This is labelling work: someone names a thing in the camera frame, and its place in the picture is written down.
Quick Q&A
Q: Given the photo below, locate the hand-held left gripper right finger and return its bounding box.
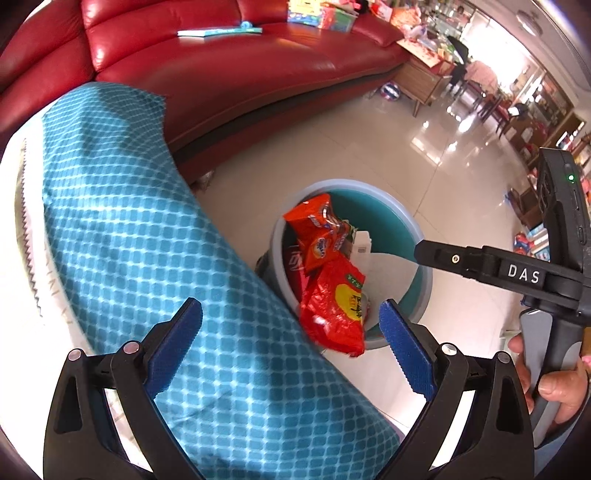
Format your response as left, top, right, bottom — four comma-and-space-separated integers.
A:
379, 299, 536, 480

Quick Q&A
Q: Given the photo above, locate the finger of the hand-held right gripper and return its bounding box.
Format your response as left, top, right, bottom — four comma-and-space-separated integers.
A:
414, 239, 485, 280

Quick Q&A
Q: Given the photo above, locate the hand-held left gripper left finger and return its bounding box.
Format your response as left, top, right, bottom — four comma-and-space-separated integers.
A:
44, 298, 204, 480

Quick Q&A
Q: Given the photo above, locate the blue plastic bucket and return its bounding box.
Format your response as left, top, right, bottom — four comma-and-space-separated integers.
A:
255, 179, 432, 352

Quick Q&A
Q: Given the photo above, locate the red yellow snack packet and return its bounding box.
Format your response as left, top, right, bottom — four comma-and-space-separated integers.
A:
299, 256, 370, 357

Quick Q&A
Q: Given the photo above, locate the orange red snack packet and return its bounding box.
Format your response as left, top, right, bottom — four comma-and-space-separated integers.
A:
283, 193, 354, 273

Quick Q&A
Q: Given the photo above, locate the red drink can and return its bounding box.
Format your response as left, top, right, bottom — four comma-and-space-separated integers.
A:
284, 244, 308, 289

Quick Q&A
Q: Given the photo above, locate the person's right hand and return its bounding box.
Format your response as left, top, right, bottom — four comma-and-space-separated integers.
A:
508, 335, 591, 424

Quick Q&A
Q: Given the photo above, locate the colourful toy box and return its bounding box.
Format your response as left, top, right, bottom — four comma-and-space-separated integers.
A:
505, 187, 552, 261

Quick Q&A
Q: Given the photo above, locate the blue patterned tablecloth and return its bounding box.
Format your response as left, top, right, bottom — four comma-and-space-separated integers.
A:
0, 83, 400, 480

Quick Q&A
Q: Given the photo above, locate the glass display cabinet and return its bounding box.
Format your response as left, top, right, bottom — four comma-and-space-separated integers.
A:
522, 74, 591, 153

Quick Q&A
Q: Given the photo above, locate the dark wooden chair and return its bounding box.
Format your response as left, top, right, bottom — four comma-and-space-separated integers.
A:
475, 88, 522, 134

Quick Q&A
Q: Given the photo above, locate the wooden cabinet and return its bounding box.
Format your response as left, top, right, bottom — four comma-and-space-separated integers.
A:
397, 39, 455, 116

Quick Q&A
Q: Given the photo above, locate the pile of assorted packages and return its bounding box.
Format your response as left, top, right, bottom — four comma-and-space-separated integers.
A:
369, 0, 462, 65

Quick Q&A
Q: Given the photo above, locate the round ceiling light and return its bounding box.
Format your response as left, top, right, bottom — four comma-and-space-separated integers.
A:
516, 10, 541, 35

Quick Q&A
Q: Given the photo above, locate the red leather sofa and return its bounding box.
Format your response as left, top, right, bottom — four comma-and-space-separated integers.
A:
0, 0, 411, 185

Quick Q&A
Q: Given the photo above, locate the pile of colourful toy boxes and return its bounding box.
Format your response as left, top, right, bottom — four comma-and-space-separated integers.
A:
286, 0, 361, 33

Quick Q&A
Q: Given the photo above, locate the thin blue book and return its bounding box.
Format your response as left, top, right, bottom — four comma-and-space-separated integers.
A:
178, 21, 264, 38

